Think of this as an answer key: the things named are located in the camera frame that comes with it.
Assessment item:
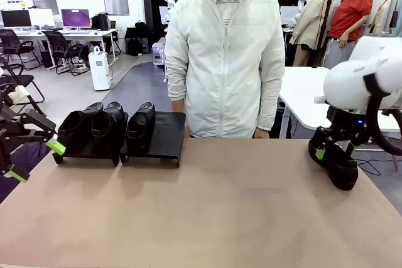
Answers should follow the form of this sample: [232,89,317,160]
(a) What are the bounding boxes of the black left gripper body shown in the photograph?
[0,114,35,171]

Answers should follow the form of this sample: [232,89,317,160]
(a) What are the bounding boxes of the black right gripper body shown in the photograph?
[326,107,369,143]

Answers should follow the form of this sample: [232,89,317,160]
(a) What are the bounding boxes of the black leather shoe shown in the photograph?
[90,101,126,158]
[57,101,104,156]
[307,137,359,191]
[125,102,156,156]

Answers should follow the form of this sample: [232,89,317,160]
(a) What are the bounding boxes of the person's right forearm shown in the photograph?
[171,98,187,127]

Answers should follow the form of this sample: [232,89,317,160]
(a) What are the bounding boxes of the black shoe stand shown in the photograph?
[119,111,187,168]
[52,111,129,168]

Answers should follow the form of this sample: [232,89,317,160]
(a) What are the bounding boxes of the person's left hand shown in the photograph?
[253,127,271,139]

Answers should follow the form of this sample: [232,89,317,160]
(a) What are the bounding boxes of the large white table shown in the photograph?
[278,66,402,139]

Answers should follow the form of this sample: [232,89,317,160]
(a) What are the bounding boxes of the black office chair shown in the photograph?
[0,28,41,70]
[0,56,45,115]
[42,31,75,74]

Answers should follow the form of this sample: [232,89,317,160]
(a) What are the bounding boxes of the white air purifier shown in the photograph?
[87,46,112,92]

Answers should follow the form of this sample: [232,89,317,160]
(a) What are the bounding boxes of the black tripod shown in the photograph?
[312,0,337,70]

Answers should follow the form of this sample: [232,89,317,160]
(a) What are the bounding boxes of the mannequin in red shirt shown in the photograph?
[323,0,374,71]

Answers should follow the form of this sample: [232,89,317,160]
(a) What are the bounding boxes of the mannequin in beige coat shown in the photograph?
[288,0,337,68]

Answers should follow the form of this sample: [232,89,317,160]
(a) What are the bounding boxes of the blue grey hanging garment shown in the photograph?
[384,10,402,38]

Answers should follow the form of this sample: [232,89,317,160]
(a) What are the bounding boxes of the long white office desk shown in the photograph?
[0,28,120,70]

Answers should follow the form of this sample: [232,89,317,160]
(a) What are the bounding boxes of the black computer monitor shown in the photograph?
[1,9,33,29]

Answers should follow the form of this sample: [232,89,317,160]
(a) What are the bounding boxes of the metal clothes rack pole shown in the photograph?
[378,0,402,38]

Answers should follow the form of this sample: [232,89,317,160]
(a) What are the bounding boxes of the white backed computer monitor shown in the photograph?
[28,8,56,29]

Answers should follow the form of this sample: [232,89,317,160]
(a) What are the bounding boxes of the person in white jacket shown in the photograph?
[163,0,286,139]

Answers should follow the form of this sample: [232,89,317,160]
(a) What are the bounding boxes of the monitor with purple screen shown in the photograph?
[61,9,92,29]

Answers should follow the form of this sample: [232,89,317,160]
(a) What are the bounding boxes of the black storage boxes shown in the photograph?
[124,27,151,56]

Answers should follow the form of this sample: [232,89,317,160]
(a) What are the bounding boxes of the lit computer case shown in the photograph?
[151,45,166,67]

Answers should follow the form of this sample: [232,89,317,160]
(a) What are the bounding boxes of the small wooden top table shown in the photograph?
[156,37,169,83]

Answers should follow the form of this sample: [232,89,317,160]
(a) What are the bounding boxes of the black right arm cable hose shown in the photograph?
[364,73,402,158]

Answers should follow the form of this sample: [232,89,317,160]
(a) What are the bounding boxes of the black floor cable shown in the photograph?
[357,156,397,176]

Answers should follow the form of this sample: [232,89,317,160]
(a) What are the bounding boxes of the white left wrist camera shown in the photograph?
[9,87,31,105]

